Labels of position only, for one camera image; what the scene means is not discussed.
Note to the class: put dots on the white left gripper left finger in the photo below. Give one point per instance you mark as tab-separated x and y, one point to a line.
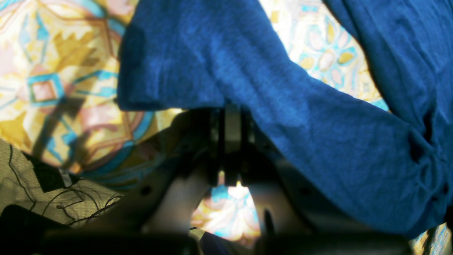
159	209

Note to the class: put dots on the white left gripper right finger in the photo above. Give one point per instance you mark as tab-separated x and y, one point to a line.
290	208

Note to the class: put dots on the blue long-sleeve T-shirt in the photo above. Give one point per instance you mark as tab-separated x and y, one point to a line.
390	170

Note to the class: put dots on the patterned tile tablecloth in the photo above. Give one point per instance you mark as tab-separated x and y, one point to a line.
60	64

